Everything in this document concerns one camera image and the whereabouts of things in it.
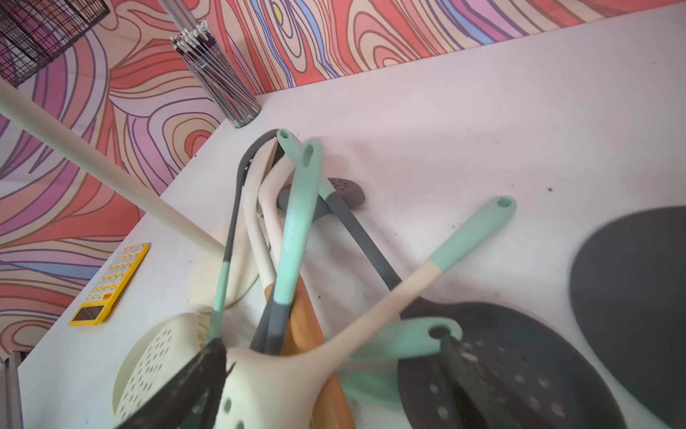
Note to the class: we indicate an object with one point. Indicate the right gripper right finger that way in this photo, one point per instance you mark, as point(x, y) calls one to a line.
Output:
point(472, 397)

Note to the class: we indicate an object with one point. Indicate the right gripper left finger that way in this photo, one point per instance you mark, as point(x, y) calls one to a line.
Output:
point(192, 397)

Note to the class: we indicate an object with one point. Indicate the grey skimmer mint handle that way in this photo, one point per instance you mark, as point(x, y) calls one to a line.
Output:
point(539, 379)

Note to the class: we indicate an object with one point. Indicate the cream skimmer mint handle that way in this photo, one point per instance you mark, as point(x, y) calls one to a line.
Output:
point(264, 391)

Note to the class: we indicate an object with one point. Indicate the cream skimmer wooden handle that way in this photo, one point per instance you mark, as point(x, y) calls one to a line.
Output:
point(331, 409)

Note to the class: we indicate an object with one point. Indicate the dark grey utensil rack stand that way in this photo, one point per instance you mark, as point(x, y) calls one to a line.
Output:
point(627, 292)

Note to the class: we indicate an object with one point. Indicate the yellow calculator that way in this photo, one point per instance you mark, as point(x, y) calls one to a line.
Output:
point(101, 299)

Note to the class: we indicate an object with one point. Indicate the pen holder cup with pens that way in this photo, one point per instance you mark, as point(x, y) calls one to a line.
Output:
point(201, 52)

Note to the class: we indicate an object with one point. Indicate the mint handle utensil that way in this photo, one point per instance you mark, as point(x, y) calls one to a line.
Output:
point(403, 339)

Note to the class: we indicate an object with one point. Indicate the grey slotted spoon mint handle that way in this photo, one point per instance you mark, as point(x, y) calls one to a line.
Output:
point(308, 188)

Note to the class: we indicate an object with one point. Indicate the grey slotted spatula mint handle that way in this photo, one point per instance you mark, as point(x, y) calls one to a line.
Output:
point(216, 318)

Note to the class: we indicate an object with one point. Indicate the black wire basket back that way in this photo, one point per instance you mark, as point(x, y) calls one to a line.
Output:
point(34, 32)

